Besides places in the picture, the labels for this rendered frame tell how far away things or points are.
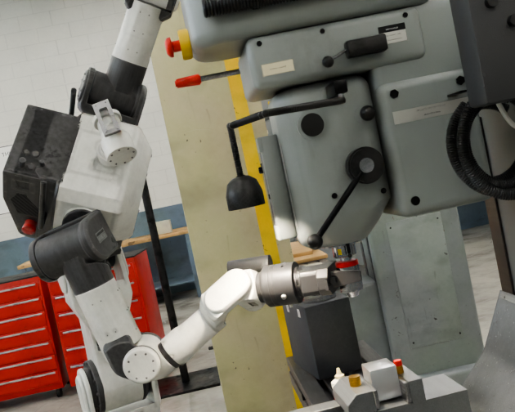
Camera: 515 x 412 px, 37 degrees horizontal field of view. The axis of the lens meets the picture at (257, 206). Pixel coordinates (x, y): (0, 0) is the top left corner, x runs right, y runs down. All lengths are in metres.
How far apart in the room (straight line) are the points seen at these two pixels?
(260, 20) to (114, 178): 0.51
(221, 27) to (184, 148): 1.86
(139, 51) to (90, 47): 8.90
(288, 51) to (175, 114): 1.86
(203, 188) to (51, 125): 1.55
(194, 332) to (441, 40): 0.77
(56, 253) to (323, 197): 0.56
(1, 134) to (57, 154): 9.11
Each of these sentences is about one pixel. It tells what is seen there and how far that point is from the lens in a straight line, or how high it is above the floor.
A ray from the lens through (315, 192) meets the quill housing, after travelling 1.45.
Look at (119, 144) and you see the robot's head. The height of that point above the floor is 1.60.
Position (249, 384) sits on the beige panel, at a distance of 3.37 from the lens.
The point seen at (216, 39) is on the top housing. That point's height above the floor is 1.74.
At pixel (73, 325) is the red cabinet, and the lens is 6.22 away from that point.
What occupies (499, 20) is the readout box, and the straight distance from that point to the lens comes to 1.27.
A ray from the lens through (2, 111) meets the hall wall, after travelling 10.86.
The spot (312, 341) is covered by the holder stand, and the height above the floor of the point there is 1.04.
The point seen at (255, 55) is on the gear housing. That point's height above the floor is 1.70.
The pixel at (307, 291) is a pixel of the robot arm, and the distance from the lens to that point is 1.55.
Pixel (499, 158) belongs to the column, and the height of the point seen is 1.40.
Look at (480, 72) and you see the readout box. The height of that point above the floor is 1.57.
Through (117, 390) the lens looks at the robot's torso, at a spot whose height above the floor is 1.00.
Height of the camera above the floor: 1.50
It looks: 3 degrees down
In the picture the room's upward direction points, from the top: 12 degrees counter-clockwise
